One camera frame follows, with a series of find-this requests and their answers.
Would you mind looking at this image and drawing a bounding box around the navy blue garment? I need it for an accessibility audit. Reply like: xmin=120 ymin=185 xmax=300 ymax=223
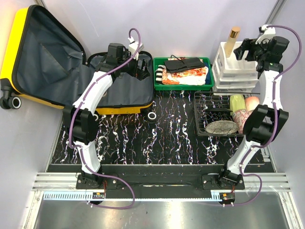
xmin=205 ymin=68 xmax=214 ymax=85

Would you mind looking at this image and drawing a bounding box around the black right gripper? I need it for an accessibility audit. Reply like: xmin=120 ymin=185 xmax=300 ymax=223
xmin=232 ymin=37 xmax=270 ymax=62

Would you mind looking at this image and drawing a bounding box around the pale green faceted cup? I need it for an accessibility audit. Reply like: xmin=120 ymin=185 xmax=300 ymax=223
xmin=230 ymin=94 xmax=246 ymax=113

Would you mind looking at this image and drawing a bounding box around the green plastic tray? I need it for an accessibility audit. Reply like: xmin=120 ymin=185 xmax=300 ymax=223
xmin=153 ymin=56 xmax=214 ymax=91

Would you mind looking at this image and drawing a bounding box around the yellow Pikachu suitcase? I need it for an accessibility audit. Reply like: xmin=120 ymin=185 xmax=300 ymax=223
xmin=0 ymin=5 xmax=157 ymax=122

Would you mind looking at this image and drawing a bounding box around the black roll-up pouch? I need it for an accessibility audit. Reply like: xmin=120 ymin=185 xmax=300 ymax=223
xmin=164 ymin=57 xmax=205 ymax=73

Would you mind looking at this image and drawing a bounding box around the pink marbled cup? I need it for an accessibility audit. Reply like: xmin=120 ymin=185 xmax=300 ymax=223
xmin=245 ymin=96 xmax=260 ymax=113

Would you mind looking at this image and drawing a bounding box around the pink skull pattern cup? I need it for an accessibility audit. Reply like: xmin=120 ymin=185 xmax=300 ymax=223
xmin=232 ymin=109 xmax=249 ymax=134

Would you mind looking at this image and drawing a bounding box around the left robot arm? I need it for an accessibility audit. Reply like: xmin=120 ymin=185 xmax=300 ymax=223
xmin=63 ymin=41 xmax=146 ymax=189

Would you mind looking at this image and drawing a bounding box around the orange bunny pattern garment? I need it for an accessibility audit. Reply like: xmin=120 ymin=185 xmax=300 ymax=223
xmin=162 ymin=72 xmax=180 ymax=85

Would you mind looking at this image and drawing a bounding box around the speckled grey plate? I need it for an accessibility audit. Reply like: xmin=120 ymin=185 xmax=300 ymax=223
xmin=205 ymin=120 xmax=239 ymax=135

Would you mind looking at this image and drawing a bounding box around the white drawer organizer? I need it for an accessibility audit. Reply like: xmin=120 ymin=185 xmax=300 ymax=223
xmin=211 ymin=42 xmax=258 ymax=93

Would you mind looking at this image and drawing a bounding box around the orange floral pattern cloth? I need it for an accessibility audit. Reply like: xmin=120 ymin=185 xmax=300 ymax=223
xmin=164 ymin=57 xmax=209 ymax=78

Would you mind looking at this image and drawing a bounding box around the gold cosmetic bottle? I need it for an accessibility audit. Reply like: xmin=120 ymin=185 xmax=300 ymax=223
xmin=224 ymin=26 xmax=241 ymax=58

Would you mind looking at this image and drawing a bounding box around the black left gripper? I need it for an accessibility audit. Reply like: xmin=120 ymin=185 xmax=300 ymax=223
xmin=118 ymin=49 xmax=150 ymax=81

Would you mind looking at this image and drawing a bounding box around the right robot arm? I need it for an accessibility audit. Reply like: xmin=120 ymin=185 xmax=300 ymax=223
xmin=216 ymin=36 xmax=289 ymax=189

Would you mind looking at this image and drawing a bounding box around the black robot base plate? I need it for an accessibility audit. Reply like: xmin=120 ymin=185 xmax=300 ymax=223
xmin=75 ymin=164 xmax=245 ymax=200

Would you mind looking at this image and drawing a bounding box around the black white striped garment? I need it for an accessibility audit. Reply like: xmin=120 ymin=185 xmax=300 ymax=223
xmin=155 ymin=65 xmax=165 ymax=84

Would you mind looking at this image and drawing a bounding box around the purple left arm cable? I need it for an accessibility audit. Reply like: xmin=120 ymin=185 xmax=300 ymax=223
xmin=68 ymin=28 xmax=136 ymax=208

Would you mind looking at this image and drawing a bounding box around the black wire dish rack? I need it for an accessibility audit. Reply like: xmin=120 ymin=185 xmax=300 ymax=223
xmin=194 ymin=92 xmax=275 ymax=138

